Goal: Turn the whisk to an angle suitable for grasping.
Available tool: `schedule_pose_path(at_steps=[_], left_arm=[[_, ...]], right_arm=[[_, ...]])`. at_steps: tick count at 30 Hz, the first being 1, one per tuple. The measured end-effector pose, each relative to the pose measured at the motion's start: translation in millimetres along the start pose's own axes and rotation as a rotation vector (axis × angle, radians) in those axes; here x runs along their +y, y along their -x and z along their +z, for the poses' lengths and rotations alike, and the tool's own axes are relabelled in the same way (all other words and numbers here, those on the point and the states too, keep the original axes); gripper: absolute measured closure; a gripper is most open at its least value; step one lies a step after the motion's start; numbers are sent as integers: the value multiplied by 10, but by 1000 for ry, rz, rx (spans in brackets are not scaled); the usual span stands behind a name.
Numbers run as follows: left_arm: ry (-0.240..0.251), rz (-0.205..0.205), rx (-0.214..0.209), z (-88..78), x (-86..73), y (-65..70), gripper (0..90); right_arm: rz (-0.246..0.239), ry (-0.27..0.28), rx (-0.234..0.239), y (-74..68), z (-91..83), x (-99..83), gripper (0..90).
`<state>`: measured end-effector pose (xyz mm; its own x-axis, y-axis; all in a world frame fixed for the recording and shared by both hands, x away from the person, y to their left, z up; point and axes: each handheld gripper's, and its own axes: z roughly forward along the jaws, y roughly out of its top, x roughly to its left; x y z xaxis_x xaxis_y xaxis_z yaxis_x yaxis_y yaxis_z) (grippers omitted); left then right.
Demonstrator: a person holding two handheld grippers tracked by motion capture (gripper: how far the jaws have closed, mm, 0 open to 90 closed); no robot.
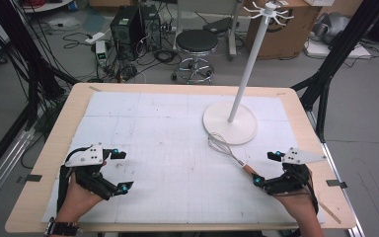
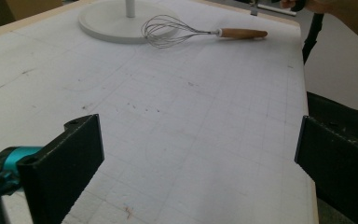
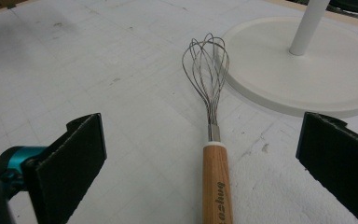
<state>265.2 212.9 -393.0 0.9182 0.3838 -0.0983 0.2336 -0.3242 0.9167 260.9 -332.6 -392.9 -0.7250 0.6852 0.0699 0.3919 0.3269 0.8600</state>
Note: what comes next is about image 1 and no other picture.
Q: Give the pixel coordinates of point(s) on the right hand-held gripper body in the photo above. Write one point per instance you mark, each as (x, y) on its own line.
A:
(292, 179)

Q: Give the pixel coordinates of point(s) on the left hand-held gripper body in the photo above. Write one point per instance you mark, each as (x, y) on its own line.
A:
(85, 157)

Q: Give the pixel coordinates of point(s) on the white hook rack stand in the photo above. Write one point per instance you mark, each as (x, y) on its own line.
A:
(230, 128)

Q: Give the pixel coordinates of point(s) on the person's right hand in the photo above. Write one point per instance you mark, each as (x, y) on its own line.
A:
(299, 204)

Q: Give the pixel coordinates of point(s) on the person's left hand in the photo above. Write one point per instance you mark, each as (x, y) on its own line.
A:
(75, 200)

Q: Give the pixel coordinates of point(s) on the black tape strip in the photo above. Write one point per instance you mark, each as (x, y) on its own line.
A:
(336, 183)
(31, 178)

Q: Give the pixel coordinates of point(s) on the white grid mat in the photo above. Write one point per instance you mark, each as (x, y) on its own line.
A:
(164, 164)

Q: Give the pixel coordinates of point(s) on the thin wooden stick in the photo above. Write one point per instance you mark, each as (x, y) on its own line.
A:
(329, 212)

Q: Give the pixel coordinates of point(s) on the small white device green display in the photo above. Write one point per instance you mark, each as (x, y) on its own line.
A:
(101, 52)

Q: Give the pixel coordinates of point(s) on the white power strip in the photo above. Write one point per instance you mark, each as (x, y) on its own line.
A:
(94, 38)

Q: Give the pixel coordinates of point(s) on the brown cardboard box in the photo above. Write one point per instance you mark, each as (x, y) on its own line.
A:
(283, 36)

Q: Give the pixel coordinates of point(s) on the white flat board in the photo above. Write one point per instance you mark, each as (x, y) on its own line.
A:
(339, 51)

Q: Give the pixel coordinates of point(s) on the large black computer tower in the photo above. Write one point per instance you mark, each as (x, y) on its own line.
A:
(125, 29)

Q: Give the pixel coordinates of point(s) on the slim black computer tower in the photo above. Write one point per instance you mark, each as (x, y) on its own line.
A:
(151, 26)

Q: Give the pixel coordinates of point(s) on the white metal stand leg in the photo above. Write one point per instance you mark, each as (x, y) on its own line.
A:
(233, 29)

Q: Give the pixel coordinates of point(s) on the black round stool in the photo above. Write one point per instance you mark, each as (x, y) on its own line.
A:
(196, 41)

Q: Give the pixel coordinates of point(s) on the grey bag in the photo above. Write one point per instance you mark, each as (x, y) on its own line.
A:
(332, 26)

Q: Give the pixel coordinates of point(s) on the black flat laptop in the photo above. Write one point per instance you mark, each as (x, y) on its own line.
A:
(218, 25)

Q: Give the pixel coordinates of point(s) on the aluminium rail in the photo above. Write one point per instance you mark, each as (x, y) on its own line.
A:
(339, 171)
(3, 171)

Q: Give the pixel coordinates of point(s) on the black metal frame stand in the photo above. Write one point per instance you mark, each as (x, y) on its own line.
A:
(335, 59)
(29, 59)

